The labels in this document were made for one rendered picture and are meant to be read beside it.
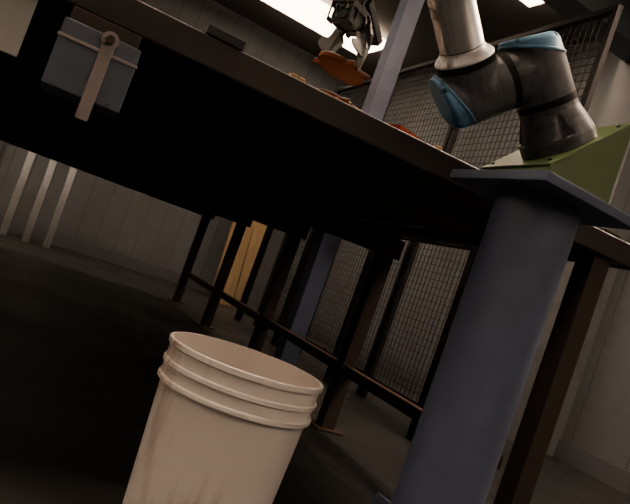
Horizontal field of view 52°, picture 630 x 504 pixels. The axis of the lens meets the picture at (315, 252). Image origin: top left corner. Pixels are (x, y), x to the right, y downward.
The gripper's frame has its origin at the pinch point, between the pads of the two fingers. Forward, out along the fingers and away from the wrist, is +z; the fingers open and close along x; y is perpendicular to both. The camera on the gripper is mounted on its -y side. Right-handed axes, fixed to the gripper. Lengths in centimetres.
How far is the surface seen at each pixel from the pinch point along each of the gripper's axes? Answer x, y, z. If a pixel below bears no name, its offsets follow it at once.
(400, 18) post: -112, -159, -100
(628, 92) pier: -30, -310, -134
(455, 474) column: 58, -3, 76
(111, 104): 0, 54, 34
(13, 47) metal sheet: -10, 68, 31
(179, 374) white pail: 23, 39, 74
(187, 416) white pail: 27, 38, 79
